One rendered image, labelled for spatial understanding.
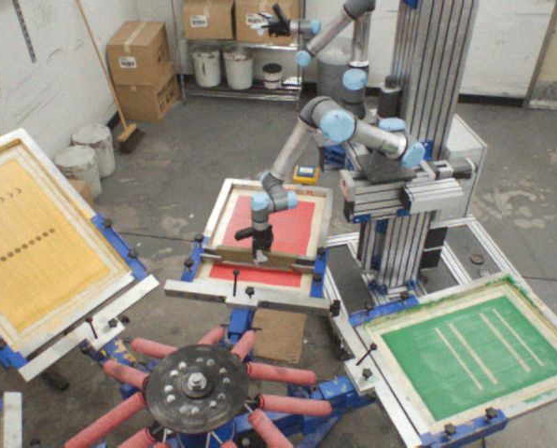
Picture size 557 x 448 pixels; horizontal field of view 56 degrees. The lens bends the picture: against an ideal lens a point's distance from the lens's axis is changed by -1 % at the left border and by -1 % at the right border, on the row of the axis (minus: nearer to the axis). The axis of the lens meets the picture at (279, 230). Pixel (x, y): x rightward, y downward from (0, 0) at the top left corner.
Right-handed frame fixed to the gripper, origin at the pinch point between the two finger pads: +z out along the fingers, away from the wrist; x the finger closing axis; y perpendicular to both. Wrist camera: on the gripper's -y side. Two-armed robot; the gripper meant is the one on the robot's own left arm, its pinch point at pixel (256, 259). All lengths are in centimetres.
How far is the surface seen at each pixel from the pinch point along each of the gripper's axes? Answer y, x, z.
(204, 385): 3, -85, -31
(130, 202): -137, 151, 102
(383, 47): 57, 368, 43
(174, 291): -28.9, -26.3, -1.5
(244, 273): -4.5, -4.1, 5.4
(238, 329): 1.6, -42.4, -3.0
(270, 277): 7.1, -5.2, 5.2
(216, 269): -17.4, -3.8, 5.6
